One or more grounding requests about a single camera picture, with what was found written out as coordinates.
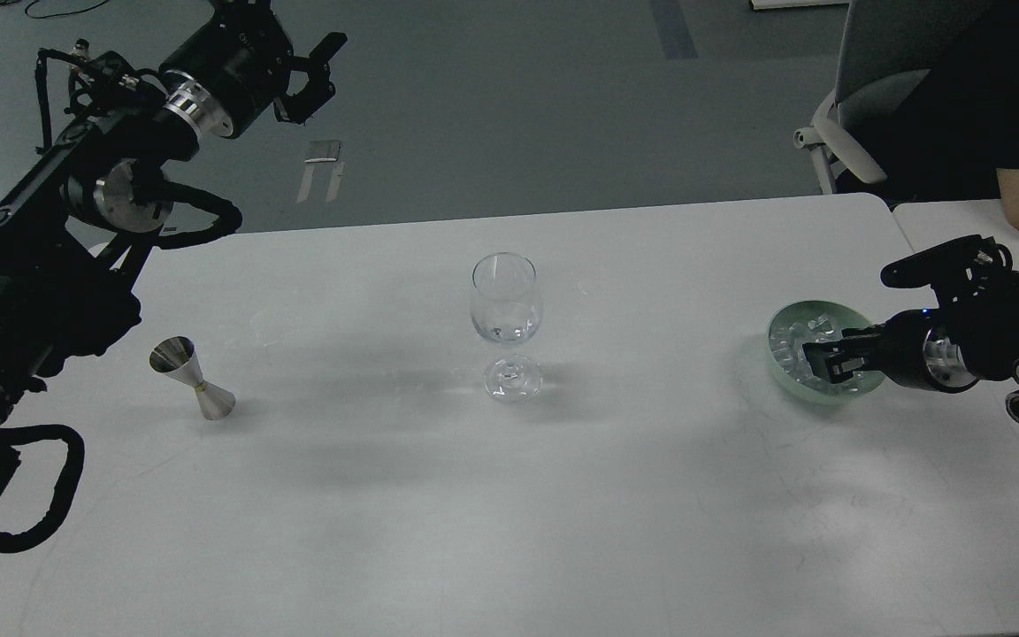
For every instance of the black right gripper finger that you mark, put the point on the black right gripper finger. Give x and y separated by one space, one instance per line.
854 347
847 371

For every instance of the black cylindrical left gripper body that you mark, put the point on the black cylindrical left gripper body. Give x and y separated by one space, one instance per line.
224 76

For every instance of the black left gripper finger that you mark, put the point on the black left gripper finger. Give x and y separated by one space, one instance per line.
241 10
300 106

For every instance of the black cylindrical right gripper body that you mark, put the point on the black cylindrical right gripper body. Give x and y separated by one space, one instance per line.
915 350

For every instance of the stainless steel double jigger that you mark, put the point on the stainless steel double jigger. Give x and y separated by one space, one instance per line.
176 359

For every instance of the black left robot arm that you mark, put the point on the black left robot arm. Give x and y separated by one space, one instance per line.
77 229

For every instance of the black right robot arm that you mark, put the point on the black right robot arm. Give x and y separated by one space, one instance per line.
972 334

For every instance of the clear ice cubes pile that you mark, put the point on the clear ice cubes pile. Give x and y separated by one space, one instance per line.
787 362

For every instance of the clear wine glass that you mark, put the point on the clear wine glass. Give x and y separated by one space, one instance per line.
506 310

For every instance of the green bowl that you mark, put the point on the green bowl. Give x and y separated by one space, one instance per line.
846 318

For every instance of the white adjacent table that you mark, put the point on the white adjacent table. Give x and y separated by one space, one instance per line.
961 221

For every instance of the person in black shirt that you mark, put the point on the person in black shirt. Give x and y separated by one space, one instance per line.
950 137

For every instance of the white office chair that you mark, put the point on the white office chair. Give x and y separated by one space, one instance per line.
888 47

